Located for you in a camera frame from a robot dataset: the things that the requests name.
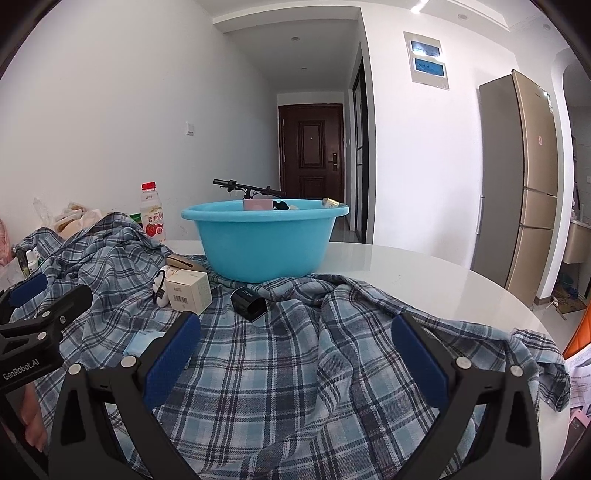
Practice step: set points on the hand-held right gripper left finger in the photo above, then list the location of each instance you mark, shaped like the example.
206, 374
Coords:
171, 360

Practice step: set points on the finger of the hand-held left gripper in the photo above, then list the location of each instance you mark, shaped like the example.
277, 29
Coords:
69, 302
30, 288

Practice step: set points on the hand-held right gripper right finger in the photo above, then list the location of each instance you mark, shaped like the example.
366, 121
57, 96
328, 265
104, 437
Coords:
420, 364

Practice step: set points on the small black box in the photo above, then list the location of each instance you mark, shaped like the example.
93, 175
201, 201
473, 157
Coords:
249, 307

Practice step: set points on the blue plastic basin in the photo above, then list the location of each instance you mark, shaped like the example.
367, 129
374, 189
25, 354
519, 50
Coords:
263, 244

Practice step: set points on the red white cigarette pack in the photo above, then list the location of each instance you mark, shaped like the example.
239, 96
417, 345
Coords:
331, 202

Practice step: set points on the black plush toy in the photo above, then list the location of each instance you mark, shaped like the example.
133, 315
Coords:
279, 205

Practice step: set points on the person's left hand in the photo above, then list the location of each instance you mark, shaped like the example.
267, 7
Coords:
33, 424

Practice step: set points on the small white dropper bottle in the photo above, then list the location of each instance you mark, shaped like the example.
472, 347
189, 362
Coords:
31, 261

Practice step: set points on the light blue wipes pack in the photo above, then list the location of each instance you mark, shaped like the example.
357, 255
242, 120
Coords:
141, 342

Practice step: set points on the beige cardboard box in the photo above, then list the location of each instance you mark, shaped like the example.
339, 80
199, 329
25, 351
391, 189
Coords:
189, 290

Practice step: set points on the plastic bag with bread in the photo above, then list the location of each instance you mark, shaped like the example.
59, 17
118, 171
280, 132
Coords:
76, 219

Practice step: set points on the beige case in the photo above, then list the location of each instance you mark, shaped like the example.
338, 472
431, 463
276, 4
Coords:
182, 262

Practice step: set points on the blue plaid cloth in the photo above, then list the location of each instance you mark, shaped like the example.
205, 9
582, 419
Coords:
277, 369

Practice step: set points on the yellow container with green rim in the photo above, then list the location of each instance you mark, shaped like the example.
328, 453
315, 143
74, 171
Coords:
135, 218

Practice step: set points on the red-capped drink bottle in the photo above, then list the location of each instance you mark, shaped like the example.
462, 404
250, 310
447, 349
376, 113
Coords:
153, 221

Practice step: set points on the white printed papers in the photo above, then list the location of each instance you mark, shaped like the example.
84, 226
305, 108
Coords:
579, 383

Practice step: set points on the orange chair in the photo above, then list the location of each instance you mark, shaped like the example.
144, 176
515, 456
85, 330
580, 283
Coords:
581, 341

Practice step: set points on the pink oval tube container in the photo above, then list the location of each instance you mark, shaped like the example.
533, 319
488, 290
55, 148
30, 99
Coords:
257, 205

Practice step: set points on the black electric bike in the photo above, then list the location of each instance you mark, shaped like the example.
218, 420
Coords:
249, 188

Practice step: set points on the gold grey fridge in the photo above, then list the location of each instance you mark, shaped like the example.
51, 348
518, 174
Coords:
521, 184

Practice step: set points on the black framed glass door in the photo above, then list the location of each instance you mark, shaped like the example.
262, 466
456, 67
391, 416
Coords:
360, 138

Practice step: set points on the brown entrance door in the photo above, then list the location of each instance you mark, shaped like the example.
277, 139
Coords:
311, 147

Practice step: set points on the white frame with blue pictures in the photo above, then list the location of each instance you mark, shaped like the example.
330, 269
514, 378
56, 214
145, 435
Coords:
427, 64

